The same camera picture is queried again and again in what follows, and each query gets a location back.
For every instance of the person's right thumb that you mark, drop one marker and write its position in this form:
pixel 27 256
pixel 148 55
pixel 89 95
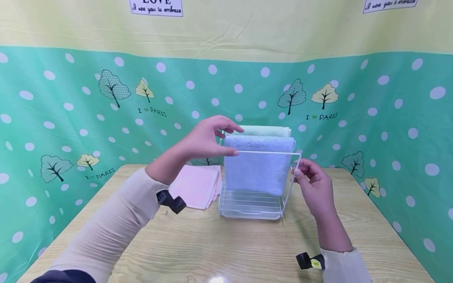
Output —
pixel 300 177

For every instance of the folded pink towel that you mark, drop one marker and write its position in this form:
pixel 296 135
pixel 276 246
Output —
pixel 196 186

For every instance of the person's right hand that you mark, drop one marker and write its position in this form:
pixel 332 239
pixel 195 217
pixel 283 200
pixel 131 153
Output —
pixel 318 188

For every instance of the person's left forearm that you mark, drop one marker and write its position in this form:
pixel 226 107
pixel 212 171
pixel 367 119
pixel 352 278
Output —
pixel 116 220

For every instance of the person's left hand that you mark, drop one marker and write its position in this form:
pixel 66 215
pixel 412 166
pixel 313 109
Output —
pixel 200 141

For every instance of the person's right forearm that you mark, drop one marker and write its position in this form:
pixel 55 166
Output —
pixel 336 243

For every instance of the light blue towel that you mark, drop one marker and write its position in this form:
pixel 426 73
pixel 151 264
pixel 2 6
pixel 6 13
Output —
pixel 258 169

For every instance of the person's right index finger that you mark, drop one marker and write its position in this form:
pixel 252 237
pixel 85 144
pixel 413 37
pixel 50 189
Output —
pixel 311 165

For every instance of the person's left fingers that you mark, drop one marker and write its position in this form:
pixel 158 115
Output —
pixel 221 134

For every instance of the light green towel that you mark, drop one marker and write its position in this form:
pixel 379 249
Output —
pixel 265 131

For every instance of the black wrist band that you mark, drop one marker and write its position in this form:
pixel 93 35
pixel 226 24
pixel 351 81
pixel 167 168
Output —
pixel 308 261
pixel 173 202

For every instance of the person's body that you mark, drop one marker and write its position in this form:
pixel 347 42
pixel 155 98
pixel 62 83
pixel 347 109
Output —
pixel 65 276

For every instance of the person's left thumb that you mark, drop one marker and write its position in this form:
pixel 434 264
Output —
pixel 224 151

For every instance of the person's left index finger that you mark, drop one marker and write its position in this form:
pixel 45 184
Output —
pixel 230 123

